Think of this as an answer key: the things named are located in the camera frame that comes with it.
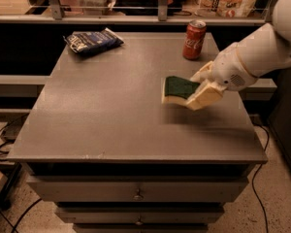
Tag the drawer knob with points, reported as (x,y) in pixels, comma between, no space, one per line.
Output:
(138,195)
(139,221)

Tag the blue chip bag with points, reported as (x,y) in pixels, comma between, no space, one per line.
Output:
(93,42)

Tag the lower drawer knob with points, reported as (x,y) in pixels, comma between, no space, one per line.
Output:
(139,221)

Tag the upper drawer knob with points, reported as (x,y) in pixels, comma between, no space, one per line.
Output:
(138,195)

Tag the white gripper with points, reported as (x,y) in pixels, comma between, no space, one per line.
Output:
(229,68)

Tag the grey drawer cabinet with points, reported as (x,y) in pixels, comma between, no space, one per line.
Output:
(99,131)

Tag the red cola can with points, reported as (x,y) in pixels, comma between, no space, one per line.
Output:
(195,34)

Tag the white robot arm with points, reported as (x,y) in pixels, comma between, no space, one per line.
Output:
(269,47)

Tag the black bag behind rail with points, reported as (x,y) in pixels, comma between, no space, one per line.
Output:
(136,7)

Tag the green and yellow sponge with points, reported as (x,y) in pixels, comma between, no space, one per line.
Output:
(177,90)

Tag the metal railing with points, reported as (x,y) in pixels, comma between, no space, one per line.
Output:
(173,12)

